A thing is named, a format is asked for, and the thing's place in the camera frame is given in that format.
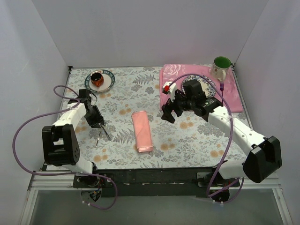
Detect silver fork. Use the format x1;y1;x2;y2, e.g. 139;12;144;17
102;125;112;141

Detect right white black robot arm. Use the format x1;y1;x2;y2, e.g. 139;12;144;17
162;80;282;186

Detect purple plastic fork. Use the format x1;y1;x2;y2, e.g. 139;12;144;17
220;82;224;96

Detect floral tablecloth mat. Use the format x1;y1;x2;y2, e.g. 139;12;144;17
75;67;246;169

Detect green inside floral mug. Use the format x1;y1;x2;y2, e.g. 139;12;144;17
210;56;231;82

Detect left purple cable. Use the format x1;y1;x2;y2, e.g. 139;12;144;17
12;84;118;210

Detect aluminium frame rail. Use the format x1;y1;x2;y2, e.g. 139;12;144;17
28;173;282;190

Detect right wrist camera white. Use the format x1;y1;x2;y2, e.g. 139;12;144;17
162;82;178;101

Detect pink rose placemat cloth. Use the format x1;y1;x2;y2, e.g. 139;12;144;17
159;64;243;113

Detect green rimmed white saucer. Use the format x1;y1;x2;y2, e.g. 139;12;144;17
84;69;115;93

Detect blue floral patterned plate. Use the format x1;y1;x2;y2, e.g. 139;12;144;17
181;75;216;98

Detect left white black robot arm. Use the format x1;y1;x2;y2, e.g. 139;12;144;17
42;89;105;188

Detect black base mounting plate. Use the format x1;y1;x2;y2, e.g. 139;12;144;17
72;167;242;197

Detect salmon pink cloth napkin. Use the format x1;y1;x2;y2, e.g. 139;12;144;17
132;111;153;153

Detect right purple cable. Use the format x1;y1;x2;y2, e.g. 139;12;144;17
164;74;244;204

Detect purple cable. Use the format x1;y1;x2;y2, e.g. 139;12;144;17
12;84;118;210
164;74;244;204

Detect small brown cup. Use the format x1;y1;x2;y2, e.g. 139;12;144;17
91;72;104;88

